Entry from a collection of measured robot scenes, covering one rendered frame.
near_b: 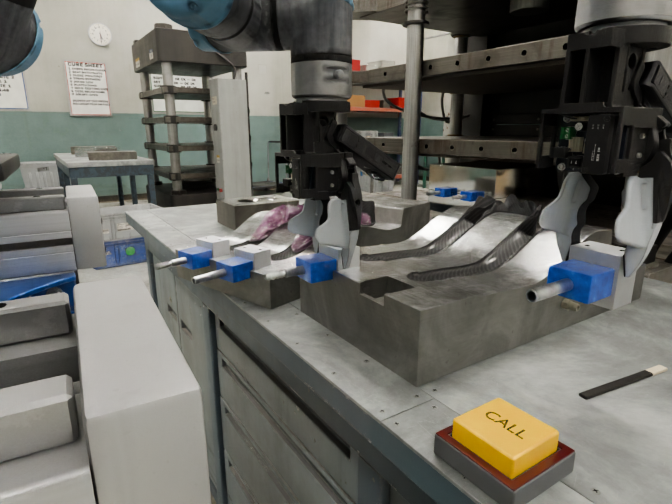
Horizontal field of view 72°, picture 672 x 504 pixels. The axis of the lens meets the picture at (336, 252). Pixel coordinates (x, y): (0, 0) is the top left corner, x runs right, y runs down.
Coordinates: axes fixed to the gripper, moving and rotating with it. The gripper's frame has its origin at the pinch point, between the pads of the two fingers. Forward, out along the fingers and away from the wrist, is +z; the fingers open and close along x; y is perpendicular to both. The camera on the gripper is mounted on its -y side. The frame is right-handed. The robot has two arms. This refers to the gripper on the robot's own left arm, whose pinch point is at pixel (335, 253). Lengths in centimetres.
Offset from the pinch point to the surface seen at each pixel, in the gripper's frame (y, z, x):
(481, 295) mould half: -7.6, 1.8, 19.0
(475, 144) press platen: -79, -12, -44
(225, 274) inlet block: 10.7, 5.1, -14.9
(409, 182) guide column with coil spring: -75, 1, -68
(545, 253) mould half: -23.8, -0.2, 16.2
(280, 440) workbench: 2.8, 37.8, -14.0
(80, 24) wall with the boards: -50, -155, -717
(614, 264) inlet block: -11.0, -4.4, 31.1
